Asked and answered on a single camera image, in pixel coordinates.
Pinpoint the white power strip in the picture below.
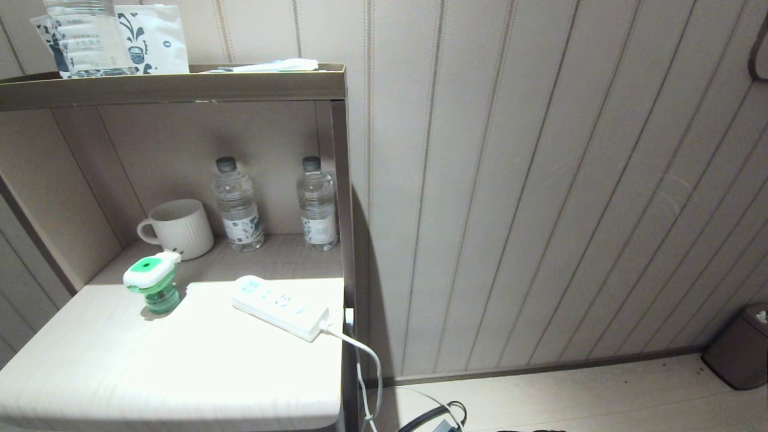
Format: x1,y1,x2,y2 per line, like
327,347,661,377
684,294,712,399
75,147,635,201
230,275,331,343

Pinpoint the green mosquito repellent plug-in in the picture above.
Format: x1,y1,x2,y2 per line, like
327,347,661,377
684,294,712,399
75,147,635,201
123,250,182,316

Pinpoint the small water bottle black cap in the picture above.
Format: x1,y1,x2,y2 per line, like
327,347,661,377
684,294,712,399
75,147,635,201
296,156,338,251
213,157,265,253

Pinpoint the flat white paper packet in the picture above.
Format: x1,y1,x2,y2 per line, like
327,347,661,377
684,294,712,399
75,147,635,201
201,59,319,74

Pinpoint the white ribbed mug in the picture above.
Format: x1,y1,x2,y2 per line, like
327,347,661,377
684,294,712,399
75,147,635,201
137,199,215,262

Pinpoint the white printed bag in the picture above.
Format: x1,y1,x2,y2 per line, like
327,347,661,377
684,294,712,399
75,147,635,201
114,5,190,76
28,15,73,80

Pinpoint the large clear water bottle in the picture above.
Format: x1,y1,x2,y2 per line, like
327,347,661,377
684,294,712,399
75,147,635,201
45,0,139,79

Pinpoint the grey trash bin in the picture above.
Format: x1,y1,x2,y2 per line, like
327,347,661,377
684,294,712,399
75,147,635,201
701,302,768,391

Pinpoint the white power strip cable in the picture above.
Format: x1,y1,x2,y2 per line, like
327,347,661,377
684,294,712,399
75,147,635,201
324,308,383,432

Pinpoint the black floor cable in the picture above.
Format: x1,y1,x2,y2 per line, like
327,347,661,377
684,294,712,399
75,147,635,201
397,400,469,432

